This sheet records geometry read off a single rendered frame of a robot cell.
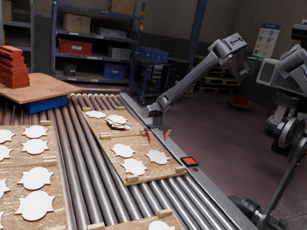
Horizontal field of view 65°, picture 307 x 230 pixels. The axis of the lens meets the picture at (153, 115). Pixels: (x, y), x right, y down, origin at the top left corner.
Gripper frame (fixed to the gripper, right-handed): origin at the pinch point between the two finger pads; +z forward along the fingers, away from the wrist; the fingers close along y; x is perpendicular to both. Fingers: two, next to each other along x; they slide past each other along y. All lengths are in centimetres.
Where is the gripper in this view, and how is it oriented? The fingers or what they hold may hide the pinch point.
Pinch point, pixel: (157, 140)
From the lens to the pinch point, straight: 136.6
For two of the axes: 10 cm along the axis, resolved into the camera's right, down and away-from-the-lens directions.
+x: 4.7, 2.0, -8.6
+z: -0.2, 9.8, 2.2
